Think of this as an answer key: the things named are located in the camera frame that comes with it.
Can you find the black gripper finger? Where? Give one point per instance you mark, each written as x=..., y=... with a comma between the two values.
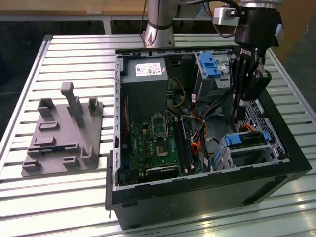
x=258, y=84
x=237, y=84

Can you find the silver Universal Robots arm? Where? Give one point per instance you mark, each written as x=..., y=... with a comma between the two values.
x=160, y=17

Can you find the metal disk bay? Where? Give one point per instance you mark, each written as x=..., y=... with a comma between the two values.
x=247, y=155

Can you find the black RAM slot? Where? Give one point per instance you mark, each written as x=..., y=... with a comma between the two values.
x=178, y=145

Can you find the metal drive cage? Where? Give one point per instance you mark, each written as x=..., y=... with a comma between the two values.
x=209, y=89

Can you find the blue drive cage latch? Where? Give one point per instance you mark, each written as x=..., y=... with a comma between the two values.
x=209, y=65

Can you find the grey power supply unit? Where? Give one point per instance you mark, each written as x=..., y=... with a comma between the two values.
x=144, y=93

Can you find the CPU socket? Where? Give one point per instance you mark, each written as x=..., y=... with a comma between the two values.
x=161, y=150

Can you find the black graphics card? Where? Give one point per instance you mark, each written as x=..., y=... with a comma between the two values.
x=161, y=171

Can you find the green motherboard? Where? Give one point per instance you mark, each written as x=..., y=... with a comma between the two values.
x=140, y=148

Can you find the black open PC case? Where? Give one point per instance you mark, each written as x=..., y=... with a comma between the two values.
x=197, y=200

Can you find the grey plastic parts rack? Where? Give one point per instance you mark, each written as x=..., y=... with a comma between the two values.
x=69, y=138

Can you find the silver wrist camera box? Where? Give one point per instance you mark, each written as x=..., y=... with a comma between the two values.
x=224, y=16

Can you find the wooden bench with white frame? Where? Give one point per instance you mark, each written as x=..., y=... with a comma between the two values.
x=74, y=7

